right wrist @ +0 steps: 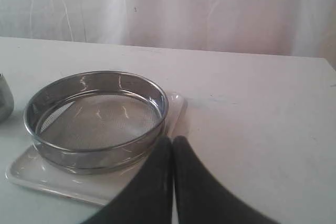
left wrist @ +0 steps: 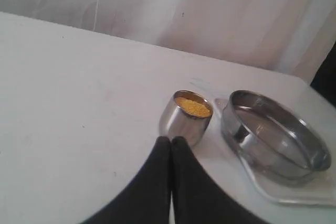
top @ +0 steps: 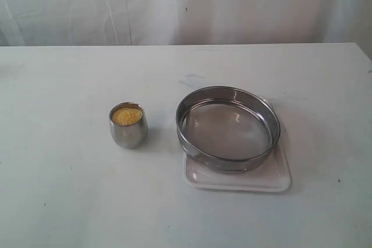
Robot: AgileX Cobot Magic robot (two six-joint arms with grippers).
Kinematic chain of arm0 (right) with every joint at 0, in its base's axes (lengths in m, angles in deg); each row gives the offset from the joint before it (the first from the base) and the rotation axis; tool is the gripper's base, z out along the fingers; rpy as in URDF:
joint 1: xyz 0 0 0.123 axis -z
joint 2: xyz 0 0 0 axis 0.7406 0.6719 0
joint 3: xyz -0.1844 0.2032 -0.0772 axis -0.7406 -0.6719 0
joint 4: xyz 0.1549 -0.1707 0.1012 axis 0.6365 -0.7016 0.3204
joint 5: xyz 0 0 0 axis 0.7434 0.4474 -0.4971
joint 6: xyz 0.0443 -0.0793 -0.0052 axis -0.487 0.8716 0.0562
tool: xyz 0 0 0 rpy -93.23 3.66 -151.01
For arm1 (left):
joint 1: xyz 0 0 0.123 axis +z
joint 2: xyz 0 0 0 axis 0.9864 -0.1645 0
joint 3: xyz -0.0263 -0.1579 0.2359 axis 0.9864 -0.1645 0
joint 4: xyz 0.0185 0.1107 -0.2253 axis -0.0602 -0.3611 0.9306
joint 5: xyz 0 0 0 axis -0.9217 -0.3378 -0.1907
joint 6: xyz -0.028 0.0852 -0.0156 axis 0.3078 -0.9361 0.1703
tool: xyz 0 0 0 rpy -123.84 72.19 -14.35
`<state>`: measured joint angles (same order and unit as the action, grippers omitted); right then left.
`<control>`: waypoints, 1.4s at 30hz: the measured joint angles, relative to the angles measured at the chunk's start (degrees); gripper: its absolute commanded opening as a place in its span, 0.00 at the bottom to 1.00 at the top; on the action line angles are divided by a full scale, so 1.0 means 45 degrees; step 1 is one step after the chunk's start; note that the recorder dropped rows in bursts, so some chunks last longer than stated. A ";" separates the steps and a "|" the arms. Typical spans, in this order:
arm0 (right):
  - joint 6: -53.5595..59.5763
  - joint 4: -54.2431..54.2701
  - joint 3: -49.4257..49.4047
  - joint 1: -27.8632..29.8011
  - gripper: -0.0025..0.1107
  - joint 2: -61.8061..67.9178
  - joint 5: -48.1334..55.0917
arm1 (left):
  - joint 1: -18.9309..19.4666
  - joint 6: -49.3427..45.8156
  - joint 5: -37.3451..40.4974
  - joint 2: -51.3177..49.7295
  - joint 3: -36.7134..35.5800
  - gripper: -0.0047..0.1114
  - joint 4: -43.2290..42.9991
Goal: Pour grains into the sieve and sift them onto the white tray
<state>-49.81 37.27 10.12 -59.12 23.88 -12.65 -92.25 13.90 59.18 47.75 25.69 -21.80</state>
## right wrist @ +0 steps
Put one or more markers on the white backdrop curtain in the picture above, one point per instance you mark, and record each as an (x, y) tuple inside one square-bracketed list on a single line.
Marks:
[(281, 27)]

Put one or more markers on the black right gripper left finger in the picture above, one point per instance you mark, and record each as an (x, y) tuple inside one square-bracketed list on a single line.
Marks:
[(148, 197)]

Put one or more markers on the round steel mesh sieve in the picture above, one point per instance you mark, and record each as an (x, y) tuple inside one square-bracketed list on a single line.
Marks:
[(93, 122)]

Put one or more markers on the small stainless steel cup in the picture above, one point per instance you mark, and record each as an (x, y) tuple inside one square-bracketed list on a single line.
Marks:
[(6, 100)]

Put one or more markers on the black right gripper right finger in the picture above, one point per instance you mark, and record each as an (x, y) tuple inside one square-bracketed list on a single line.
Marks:
[(200, 198)]

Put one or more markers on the white square plastic tray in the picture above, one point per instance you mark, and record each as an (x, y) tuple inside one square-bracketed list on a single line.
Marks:
[(30, 170)]

